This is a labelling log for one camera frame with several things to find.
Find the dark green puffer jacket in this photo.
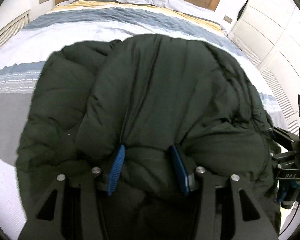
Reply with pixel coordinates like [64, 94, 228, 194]
[16, 35, 281, 239]

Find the blue-gloved right hand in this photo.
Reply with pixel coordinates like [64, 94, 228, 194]
[276, 180, 300, 209]

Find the striped duvet cover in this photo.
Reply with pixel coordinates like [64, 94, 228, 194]
[0, 0, 278, 240]

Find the right white-blue pillow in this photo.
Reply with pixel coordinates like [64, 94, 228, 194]
[152, 0, 212, 15]

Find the white radiator cover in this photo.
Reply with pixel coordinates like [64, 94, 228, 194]
[0, 10, 30, 49]

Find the black cable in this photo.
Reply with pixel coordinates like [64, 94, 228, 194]
[277, 177, 300, 237]

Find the right wall socket plate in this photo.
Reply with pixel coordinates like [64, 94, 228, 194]
[223, 15, 232, 23]

